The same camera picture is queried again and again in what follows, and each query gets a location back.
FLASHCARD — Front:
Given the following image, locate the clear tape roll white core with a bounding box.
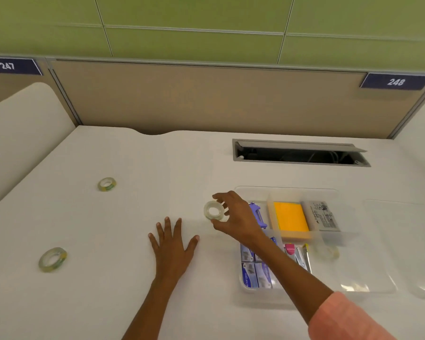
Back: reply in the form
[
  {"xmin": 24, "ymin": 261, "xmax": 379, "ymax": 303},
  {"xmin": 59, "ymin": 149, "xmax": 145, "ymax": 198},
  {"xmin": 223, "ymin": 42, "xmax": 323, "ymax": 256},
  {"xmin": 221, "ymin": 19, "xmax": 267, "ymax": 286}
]
[{"xmin": 203, "ymin": 200, "xmax": 231, "ymax": 223}]

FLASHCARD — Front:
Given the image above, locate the large tape roll green core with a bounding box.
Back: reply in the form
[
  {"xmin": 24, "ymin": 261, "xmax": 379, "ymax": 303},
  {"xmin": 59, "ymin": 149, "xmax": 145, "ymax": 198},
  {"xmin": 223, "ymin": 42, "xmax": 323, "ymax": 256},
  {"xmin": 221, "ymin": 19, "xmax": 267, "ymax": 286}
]
[{"xmin": 38, "ymin": 247, "xmax": 68, "ymax": 273}]

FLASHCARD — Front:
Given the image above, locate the person's left forearm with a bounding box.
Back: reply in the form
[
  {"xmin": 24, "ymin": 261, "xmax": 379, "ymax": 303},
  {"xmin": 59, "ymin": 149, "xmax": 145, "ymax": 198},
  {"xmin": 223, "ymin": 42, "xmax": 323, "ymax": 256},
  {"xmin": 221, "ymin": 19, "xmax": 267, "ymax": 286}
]
[{"xmin": 122, "ymin": 277, "xmax": 182, "ymax": 340}]

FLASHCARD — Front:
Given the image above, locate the white labelled small box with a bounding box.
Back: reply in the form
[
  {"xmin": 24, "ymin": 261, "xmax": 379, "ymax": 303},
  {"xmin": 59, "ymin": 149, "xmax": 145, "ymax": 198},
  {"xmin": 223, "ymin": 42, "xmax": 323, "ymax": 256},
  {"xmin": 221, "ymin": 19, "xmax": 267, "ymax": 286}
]
[{"xmin": 302, "ymin": 200, "xmax": 343, "ymax": 233}]

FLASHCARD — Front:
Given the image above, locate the yellow sticky note pad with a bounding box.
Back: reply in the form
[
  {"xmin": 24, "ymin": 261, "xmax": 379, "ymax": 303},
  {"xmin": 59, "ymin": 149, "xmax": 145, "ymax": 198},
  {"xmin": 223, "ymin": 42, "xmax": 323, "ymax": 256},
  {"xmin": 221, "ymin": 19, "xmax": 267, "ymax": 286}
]
[{"xmin": 273, "ymin": 202, "xmax": 314, "ymax": 241}]

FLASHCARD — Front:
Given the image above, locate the clear plastic storage box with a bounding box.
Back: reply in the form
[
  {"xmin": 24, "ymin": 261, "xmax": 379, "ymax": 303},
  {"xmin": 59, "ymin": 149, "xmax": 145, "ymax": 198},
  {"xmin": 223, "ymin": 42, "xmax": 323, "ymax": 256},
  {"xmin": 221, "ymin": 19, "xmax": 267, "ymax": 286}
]
[{"xmin": 234, "ymin": 186, "xmax": 399, "ymax": 302}]

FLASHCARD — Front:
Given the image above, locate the dark blue number sign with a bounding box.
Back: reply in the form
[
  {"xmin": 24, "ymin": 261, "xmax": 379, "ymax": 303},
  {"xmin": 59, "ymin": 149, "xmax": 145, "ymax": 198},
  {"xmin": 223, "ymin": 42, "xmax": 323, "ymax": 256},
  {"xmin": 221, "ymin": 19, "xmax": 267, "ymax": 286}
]
[
  {"xmin": 0, "ymin": 57, "xmax": 43, "ymax": 76},
  {"xmin": 359, "ymin": 72, "xmax": 425, "ymax": 91}
]

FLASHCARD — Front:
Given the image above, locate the purple plastic staple remover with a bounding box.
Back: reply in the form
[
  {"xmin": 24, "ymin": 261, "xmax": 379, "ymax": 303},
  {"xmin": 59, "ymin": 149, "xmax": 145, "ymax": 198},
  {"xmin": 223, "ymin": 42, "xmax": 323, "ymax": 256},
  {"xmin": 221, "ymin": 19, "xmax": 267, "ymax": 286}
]
[{"xmin": 248, "ymin": 202, "xmax": 268, "ymax": 230}]

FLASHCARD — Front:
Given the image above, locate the white side divider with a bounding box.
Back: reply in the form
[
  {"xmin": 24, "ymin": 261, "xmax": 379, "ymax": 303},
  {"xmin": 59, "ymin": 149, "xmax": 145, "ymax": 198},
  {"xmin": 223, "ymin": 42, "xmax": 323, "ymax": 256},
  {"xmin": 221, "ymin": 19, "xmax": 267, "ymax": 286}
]
[
  {"xmin": 0, "ymin": 82, "xmax": 77, "ymax": 215},
  {"xmin": 392, "ymin": 98, "xmax": 425, "ymax": 165}
]

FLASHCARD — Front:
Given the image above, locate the person's left hand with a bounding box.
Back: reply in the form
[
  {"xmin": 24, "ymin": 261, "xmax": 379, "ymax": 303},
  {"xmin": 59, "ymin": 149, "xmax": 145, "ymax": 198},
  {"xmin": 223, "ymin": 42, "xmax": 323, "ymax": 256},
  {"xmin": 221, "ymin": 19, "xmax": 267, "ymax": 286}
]
[{"xmin": 148, "ymin": 217, "xmax": 200, "ymax": 281}]

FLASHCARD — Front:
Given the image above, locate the person's right hand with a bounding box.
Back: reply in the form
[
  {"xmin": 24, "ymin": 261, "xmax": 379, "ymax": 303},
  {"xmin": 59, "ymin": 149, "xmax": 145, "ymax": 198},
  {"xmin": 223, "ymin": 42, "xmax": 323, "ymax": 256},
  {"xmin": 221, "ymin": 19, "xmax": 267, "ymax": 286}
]
[{"xmin": 212, "ymin": 190, "xmax": 267, "ymax": 245}]

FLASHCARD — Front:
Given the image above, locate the person's right forearm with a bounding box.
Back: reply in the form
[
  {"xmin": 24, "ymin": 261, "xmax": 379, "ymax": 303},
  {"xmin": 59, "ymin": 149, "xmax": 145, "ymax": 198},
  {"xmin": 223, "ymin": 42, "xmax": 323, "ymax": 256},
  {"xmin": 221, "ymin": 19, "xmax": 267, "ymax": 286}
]
[{"xmin": 250, "ymin": 233, "xmax": 335, "ymax": 324}]

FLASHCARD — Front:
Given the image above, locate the silver metal stapler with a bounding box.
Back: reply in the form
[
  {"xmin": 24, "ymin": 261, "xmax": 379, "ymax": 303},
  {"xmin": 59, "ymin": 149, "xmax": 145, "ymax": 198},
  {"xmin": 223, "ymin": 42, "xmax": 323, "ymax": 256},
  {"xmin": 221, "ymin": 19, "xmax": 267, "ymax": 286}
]
[{"xmin": 293, "ymin": 244, "xmax": 313, "ymax": 274}]

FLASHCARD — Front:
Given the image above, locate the beige desk partition panel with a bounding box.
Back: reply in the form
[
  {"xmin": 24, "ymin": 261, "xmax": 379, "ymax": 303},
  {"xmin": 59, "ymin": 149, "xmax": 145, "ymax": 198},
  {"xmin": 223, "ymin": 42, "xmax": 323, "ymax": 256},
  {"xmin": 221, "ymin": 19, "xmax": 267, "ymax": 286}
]
[{"xmin": 45, "ymin": 58, "xmax": 425, "ymax": 139}]

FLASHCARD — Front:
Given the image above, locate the clear plastic box lid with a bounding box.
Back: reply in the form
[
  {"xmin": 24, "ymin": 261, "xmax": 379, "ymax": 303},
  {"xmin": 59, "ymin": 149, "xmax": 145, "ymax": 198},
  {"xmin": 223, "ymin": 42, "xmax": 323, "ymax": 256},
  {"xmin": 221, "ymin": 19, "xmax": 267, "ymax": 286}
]
[{"xmin": 363, "ymin": 199, "xmax": 425, "ymax": 301}]

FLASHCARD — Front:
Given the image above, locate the pink sleeve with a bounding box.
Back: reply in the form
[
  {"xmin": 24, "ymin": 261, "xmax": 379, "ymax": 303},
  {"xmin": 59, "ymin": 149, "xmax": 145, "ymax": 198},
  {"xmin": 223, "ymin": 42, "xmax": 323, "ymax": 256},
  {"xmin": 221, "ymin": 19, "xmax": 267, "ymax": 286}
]
[{"xmin": 307, "ymin": 291, "xmax": 397, "ymax": 340}]

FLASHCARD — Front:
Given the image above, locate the grey desk cable hatch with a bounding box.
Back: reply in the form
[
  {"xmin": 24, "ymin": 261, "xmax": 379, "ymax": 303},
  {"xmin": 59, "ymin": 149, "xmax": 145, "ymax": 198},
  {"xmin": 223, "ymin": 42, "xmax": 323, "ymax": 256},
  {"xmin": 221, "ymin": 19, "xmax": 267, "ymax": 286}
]
[{"xmin": 232, "ymin": 139, "xmax": 372, "ymax": 168}]

